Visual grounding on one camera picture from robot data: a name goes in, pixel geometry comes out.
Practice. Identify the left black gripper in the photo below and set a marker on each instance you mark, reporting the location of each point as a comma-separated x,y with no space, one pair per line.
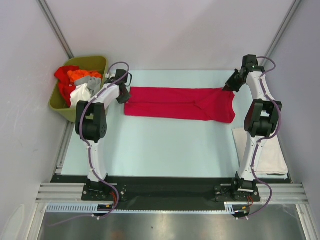
125,99

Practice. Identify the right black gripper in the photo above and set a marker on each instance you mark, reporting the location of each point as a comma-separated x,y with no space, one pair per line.
230,85

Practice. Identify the crimson red t shirt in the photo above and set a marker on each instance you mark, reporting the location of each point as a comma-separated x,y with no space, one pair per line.
201,104

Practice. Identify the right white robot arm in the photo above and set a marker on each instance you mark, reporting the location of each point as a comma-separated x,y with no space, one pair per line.
262,123

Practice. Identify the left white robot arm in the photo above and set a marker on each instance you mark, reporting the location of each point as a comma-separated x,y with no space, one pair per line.
91,126

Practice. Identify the grey t shirt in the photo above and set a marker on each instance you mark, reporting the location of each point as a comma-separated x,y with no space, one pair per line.
89,83

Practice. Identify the olive green plastic bin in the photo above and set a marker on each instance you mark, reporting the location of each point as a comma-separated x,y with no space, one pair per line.
88,63

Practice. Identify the white t shirt in bin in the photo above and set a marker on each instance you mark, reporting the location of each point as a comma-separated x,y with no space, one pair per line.
81,93

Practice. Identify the orange t shirt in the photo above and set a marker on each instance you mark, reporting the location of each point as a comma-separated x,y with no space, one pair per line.
78,74

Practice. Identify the bright red t shirt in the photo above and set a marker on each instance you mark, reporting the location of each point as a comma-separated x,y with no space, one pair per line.
65,86

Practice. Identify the folded white t shirt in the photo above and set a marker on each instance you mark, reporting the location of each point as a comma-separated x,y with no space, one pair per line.
272,161

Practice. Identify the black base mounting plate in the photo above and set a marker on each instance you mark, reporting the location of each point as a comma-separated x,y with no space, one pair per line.
175,193

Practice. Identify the right corner aluminium post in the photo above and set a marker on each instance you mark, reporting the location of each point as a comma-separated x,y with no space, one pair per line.
273,20

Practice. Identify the corner aluminium post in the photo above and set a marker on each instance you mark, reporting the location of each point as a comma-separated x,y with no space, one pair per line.
273,20
48,14

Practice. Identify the left corner aluminium post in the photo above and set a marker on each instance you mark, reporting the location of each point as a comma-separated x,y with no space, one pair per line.
48,14

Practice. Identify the white slotted cable duct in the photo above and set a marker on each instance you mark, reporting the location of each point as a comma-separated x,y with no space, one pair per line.
104,208

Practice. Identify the right aluminium frame rail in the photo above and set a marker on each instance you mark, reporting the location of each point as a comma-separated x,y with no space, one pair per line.
283,194

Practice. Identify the aluminium frame rail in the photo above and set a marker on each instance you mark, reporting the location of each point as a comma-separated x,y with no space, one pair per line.
60,193
283,194

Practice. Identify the left aluminium frame rail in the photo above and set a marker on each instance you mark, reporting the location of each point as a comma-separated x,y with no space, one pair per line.
60,193

